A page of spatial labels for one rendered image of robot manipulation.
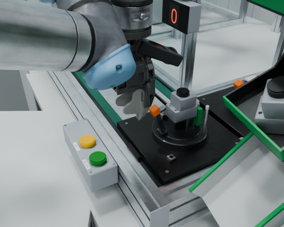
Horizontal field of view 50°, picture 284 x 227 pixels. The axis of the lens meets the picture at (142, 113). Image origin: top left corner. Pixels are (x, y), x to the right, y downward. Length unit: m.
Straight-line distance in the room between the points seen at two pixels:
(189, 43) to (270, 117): 0.53
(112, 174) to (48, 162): 0.24
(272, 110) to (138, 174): 0.37
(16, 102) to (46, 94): 1.73
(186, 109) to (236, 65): 0.73
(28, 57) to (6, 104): 2.59
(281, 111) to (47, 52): 0.28
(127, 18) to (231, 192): 0.35
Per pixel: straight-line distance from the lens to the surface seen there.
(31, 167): 0.89
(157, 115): 0.69
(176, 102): 0.70
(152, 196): 0.64
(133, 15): 0.53
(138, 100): 0.62
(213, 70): 1.34
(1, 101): 2.98
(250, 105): 0.48
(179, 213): 0.68
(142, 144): 0.73
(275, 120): 0.41
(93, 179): 0.70
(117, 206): 0.75
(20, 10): 0.33
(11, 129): 1.05
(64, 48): 0.36
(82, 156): 0.73
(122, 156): 0.73
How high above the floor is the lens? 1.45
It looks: 35 degrees down
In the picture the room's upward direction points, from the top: straight up
